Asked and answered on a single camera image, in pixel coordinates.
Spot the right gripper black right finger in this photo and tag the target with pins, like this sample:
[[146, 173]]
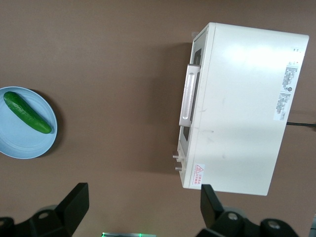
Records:
[[212, 212]]

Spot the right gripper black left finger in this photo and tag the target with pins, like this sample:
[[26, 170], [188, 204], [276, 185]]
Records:
[[64, 209]]

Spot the silver oven knob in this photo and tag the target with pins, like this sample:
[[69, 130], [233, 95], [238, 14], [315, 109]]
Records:
[[175, 156], [177, 168]]

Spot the white toaster oven body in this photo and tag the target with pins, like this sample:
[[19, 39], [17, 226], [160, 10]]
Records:
[[247, 111]]

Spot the red warning sticker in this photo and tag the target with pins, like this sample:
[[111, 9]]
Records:
[[198, 175]]

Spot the light blue round plate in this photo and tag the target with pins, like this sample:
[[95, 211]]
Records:
[[27, 143]]

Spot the green cucumber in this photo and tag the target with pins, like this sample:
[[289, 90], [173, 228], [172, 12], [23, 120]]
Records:
[[24, 112]]

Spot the brown table cover sheet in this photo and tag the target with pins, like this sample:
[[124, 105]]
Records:
[[111, 61]]

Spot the clear tape piece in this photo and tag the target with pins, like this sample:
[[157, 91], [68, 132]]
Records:
[[195, 34]]

